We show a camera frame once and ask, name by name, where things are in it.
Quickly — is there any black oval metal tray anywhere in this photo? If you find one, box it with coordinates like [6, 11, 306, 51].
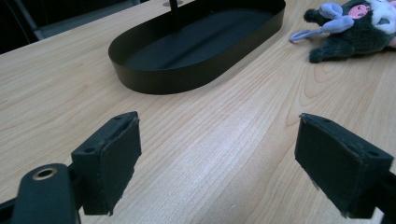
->
[107, 0, 287, 95]

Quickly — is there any grey metal bar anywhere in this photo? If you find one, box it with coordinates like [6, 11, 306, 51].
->
[13, 0, 141, 41]

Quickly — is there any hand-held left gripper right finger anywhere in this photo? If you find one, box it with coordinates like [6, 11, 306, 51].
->
[294, 112, 395, 219]

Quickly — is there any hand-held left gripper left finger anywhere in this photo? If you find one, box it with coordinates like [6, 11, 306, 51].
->
[70, 111, 143, 217]

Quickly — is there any dark grey plush toy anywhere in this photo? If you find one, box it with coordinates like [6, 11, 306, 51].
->
[289, 0, 396, 64]

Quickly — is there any black metal stand pole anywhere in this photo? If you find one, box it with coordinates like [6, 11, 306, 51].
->
[163, 0, 185, 24]

